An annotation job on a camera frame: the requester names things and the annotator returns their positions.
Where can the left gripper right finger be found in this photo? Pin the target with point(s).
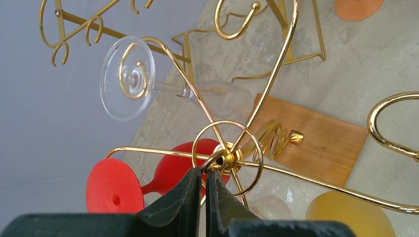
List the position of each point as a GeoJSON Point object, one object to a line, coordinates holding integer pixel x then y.
{"type": "Point", "coordinates": [227, 217]}

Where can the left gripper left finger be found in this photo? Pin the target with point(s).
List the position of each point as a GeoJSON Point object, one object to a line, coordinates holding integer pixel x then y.
{"type": "Point", "coordinates": [175, 214]}

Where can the clear stemmed glass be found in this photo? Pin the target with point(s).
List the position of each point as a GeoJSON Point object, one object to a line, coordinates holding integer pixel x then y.
{"type": "Point", "coordinates": [270, 207]}

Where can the gold swirl wine glass rack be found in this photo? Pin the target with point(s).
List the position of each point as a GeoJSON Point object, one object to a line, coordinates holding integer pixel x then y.
{"type": "Point", "coordinates": [248, 150]}

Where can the red plastic goblet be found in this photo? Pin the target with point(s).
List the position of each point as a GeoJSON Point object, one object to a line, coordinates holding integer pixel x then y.
{"type": "Point", "coordinates": [113, 187]}

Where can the yellow goblet front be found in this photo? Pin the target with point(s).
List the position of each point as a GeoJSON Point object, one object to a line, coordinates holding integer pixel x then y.
{"type": "Point", "coordinates": [364, 219]}

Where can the clear wine glass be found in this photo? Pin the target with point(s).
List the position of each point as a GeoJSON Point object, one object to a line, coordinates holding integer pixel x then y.
{"type": "Point", "coordinates": [128, 80]}

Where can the orange plastic goblet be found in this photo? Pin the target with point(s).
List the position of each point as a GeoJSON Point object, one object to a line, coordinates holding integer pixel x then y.
{"type": "Point", "coordinates": [356, 10]}

